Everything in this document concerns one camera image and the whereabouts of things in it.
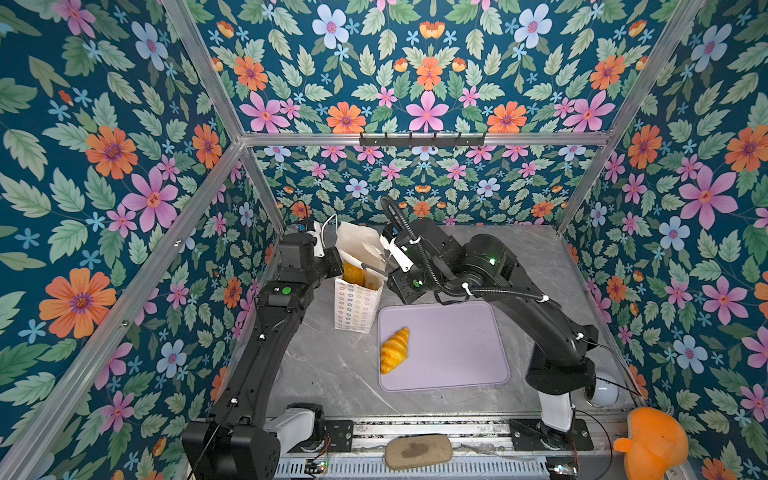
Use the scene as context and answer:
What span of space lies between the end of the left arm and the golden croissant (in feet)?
1.01

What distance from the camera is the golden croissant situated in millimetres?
843

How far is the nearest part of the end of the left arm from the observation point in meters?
0.67
